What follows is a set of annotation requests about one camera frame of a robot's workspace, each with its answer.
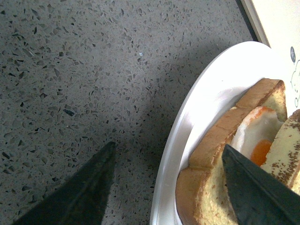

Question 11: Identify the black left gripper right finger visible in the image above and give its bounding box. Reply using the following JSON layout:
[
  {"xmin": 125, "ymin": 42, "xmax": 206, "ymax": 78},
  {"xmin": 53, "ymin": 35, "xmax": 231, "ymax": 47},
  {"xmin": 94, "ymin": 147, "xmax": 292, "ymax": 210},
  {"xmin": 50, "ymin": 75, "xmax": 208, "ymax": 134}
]
[{"xmin": 222, "ymin": 144, "xmax": 300, "ymax": 225}]

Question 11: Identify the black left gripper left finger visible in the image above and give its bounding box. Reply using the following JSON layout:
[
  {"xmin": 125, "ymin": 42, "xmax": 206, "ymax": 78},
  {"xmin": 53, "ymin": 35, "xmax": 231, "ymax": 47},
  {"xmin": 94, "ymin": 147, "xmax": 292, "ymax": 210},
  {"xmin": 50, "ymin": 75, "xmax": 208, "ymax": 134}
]
[{"xmin": 14, "ymin": 142, "xmax": 116, "ymax": 225}]

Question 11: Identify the bread slice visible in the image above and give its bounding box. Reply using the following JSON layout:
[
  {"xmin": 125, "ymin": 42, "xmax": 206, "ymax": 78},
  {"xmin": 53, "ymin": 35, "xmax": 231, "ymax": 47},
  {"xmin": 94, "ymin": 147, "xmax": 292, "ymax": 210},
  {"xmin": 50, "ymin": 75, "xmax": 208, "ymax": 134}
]
[
  {"xmin": 261, "ymin": 110, "xmax": 300, "ymax": 194},
  {"xmin": 175, "ymin": 78, "xmax": 287, "ymax": 225}
]

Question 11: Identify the white round plate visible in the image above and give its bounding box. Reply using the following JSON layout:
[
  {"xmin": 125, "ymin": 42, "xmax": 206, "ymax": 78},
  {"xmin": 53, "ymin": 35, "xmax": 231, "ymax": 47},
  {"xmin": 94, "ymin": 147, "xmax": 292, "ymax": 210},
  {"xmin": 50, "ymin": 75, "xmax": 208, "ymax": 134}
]
[{"xmin": 150, "ymin": 41, "xmax": 300, "ymax": 225}]

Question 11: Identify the fried egg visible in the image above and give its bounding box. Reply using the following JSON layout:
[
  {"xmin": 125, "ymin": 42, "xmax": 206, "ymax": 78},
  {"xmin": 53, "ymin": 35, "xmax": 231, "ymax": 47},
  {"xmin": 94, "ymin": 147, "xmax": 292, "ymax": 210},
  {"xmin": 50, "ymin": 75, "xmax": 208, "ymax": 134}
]
[{"xmin": 230, "ymin": 106, "xmax": 283, "ymax": 166}]

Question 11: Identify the pink rabbit tray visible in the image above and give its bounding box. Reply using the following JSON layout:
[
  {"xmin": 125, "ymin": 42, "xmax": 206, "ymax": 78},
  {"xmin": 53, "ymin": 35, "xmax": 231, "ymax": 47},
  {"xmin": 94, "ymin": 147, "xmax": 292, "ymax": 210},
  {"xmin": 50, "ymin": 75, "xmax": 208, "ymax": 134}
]
[{"xmin": 241, "ymin": 0, "xmax": 300, "ymax": 115}]

